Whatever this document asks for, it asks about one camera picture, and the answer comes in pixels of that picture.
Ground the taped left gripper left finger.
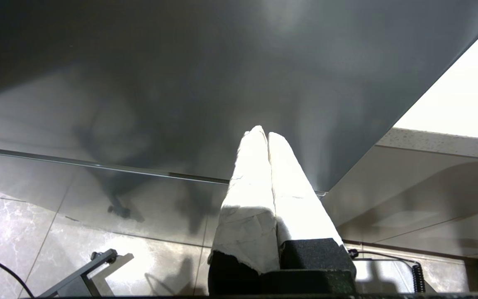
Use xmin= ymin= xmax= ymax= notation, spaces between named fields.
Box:
xmin=208 ymin=125 xmax=281 ymax=296

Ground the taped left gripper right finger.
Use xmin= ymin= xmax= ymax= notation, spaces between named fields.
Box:
xmin=267 ymin=132 xmax=356 ymax=272

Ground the grey metal robot base leg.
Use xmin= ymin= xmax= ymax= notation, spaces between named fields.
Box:
xmin=40 ymin=249 xmax=118 ymax=298

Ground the tall grey cabinet panel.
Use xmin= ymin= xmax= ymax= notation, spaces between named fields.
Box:
xmin=0 ymin=0 xmax=478 ymax=195

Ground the coiled black cable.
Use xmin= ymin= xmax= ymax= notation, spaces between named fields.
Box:
xmin=347 ymin=248 xmax=425 ymax=293

